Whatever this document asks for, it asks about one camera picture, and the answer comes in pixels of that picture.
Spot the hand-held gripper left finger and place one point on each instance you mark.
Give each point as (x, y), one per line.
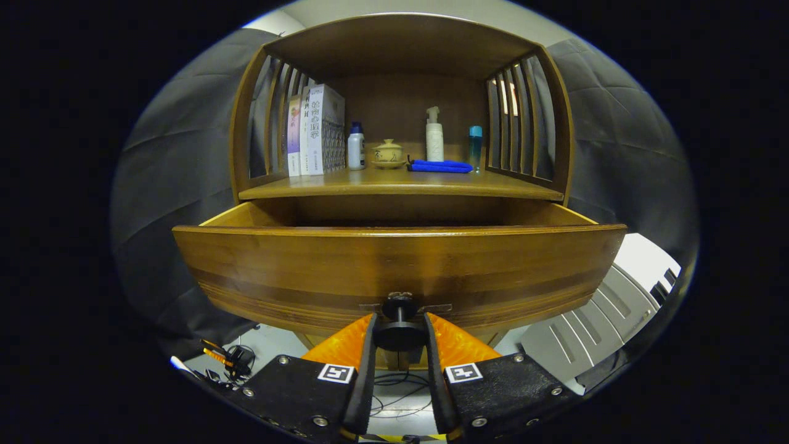
(363, 382)

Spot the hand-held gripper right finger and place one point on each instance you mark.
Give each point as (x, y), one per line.
(437, 382)

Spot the black round drawer knob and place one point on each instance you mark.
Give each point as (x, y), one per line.
(399, 336)

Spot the wooden drawer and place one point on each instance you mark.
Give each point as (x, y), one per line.
(308, 265)

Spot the wooden countertop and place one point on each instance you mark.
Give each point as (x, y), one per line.
(394, 182)

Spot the white filing cabinet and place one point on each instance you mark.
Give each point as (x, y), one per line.
(641, 259)

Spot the wooden cabinet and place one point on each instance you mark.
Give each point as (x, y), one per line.
(400, 49)

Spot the orange black tool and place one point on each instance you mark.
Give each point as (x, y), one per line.
(216, 356)

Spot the blue cloth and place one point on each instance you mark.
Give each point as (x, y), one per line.
(439, 166)

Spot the yellow lidded tea bowl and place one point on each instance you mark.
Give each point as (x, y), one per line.
(388, 152)

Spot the white bottle dark blue cap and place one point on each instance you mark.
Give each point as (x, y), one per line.
(355, 151)

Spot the clear bottle light blue cap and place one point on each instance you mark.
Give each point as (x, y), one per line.
(475, 148)

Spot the white pump bottle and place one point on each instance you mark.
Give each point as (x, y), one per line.
(434, 142)

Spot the white patterned book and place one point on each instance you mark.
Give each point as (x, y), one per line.
(327, 135)

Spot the purple book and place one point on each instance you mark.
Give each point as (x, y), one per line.
(294, 135)

